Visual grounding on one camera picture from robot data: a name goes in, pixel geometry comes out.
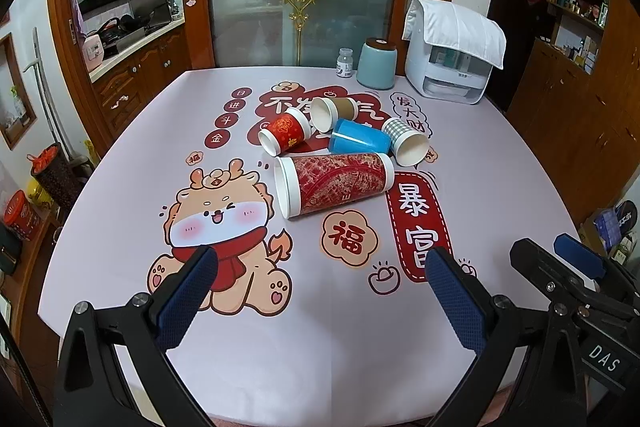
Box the tall red patterned cup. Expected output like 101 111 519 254
273 153 395 219

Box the green plaid paper cup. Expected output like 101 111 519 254
382 117 430 167

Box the blue plastic cup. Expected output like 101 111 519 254
328 119 390 154

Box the brown kraft paper cup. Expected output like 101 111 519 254
309 98 359 133

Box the small red paper cup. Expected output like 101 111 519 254
258 107 311 157

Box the dark wooden shelf unit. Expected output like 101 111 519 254
506 0 639 225

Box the red round tin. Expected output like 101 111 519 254
3 190 41 241

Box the black basket with red items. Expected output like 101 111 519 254
26 143 81 212

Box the white countertop appliance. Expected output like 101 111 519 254
405 34 498 104

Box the printed cartoon table cover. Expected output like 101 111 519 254
39 67 575 426

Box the white folded cloth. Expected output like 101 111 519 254
401 0 506 69

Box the light blue canister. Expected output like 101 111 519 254
357 37 397 90

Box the wooden kitchen cabinet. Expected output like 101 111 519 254
92 27 191 140

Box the small white pill bottle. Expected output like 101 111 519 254
336 48 354 78

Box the pink rice cooker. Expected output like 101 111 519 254
82 34 104 72

